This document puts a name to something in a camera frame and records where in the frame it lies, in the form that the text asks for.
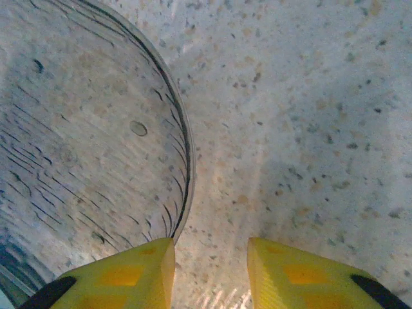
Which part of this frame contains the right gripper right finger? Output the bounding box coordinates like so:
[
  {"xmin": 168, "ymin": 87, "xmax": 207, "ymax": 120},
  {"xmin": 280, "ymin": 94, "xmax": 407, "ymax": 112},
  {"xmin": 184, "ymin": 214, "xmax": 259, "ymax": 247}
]
[{"xmin": 247, "ymin": 237, "xmax": 412, "ymax": 309}]

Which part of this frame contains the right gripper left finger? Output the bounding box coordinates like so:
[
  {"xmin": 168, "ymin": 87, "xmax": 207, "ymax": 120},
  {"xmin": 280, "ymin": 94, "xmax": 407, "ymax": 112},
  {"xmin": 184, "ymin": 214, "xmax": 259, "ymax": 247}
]
[{"xmin": 19, "ymin": 237, "xmax": 176, "ymax": 309}]

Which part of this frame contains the clear streaked glass plate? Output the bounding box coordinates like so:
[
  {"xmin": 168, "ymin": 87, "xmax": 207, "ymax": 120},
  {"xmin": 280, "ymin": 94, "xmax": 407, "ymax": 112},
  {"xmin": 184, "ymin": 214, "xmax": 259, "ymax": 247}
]
[{"xmin": 0, "ymin": 0, "xmax": 196, "ymax": 303}]

